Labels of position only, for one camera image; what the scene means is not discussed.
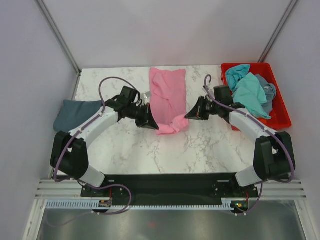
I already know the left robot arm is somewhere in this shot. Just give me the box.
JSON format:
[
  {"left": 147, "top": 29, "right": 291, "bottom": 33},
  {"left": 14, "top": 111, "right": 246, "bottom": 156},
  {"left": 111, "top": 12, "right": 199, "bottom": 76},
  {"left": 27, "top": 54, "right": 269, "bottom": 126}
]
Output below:
[{"left": 50, "top": 86, "right": 159, "bottom": 197}]

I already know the pink t shirt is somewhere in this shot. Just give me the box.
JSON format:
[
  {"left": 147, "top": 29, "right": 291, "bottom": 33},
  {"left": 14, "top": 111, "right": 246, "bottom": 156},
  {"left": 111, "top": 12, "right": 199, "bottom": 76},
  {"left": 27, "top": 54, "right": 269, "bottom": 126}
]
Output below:
[{"left": 149, "top": 67, "right": 190, "bottom": 136}]

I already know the corner aluminium post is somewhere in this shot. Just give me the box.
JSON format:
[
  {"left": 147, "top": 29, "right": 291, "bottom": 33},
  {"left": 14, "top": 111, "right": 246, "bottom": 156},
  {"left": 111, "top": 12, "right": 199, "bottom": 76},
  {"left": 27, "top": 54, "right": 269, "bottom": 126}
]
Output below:
[
  {"left": 34, "top": 0, "right": 82, "bottom": 75},
  {"left": 257, "top": 0, "right": 300, "bottom": 63}
]

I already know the left corner aluminium post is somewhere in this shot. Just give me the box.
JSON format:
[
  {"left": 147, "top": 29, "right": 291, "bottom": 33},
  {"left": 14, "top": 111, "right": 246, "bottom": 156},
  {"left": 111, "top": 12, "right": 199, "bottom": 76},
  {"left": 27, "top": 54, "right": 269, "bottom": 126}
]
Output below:
[{"left": 34, "top": 0, "right": 82, "bottom": 75}]

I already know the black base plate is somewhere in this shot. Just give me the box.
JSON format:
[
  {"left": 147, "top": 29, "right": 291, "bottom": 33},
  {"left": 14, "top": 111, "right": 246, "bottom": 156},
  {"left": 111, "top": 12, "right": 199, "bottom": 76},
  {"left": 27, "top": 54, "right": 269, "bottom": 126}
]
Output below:
[{"left": 81, "top": 173, "right": 258, "bottom": 206}]

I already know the white slotted cable duct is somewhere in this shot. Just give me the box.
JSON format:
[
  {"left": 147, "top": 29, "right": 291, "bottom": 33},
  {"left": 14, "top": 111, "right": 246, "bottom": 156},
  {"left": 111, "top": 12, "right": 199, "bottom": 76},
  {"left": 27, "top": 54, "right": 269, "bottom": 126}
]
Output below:
[{"left": 45, "top": 198, "right": 248, "bottom": 211}]

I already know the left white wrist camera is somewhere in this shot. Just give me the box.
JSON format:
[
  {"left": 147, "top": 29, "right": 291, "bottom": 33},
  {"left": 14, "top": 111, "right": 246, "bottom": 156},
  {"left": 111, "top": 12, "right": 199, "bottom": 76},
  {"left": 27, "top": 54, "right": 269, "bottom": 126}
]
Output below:
[{"left": 142, "top": 91, "right": 151, "bottom": 100}]

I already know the teal t shirt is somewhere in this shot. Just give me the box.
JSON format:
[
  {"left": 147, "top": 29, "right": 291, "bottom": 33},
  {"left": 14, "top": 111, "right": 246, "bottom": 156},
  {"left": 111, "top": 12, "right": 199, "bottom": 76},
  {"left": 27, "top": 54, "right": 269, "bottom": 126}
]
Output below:
[{"left": 225, "top": 64, "right": 271, "bottom": 120}]

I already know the red plastic bin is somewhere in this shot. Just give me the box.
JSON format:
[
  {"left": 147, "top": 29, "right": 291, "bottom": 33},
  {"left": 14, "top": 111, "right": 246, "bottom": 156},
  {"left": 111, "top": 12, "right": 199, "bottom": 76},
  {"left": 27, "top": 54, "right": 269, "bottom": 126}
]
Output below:
[{"left": 221, "top": 63, "right": 292, "bottom": 130}]

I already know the right corner aluminium post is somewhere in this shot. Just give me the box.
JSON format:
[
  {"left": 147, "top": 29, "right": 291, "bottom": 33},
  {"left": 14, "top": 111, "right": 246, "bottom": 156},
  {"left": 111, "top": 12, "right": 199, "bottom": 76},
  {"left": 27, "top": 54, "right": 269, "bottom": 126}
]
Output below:
[{"left": 257, "top": 0, "right": 300, "bottom": 63}]

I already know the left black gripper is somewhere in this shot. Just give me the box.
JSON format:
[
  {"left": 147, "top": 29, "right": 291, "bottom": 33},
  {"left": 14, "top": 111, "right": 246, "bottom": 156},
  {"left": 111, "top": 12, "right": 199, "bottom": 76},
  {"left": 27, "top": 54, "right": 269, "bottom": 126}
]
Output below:
[{"left": 127, "top": 103, "right": 158, "bottom": 131}]

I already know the grey blue t shirt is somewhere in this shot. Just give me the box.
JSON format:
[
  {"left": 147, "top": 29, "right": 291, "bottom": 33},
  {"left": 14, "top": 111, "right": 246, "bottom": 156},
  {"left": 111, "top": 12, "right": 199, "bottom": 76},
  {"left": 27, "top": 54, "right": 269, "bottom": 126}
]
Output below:
[{"left": 255, "top": 74, "right": 277, "bottom": 114}]

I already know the folded dark blue t shirt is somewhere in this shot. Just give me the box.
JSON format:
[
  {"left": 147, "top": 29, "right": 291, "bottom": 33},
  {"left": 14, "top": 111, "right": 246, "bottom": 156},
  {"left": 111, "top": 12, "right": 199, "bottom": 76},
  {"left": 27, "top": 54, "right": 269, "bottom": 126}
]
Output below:
[{"left": 53, "top": 100, "right": 103, "bottom": 133}]

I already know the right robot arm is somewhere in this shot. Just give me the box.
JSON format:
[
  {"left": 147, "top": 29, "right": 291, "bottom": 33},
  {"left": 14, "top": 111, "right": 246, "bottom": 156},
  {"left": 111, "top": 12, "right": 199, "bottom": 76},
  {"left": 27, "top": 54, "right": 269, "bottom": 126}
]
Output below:
[{"left": 185, "top": 85, "right": 296, "bottom": 197}]

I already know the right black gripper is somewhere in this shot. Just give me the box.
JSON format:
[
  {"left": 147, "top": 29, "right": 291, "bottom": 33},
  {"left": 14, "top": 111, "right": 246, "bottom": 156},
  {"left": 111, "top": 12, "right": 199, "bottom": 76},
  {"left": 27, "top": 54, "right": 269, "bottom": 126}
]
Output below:
[{"left": 185, "top": 96, "right": 221, "bottom": 121}]

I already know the aluminium frame rail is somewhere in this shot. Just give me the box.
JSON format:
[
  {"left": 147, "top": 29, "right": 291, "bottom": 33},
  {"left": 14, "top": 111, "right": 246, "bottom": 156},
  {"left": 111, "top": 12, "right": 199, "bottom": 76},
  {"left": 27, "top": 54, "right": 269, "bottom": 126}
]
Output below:
[{"left": 35, "top": 180, "right": 307, "bottom": 200}]

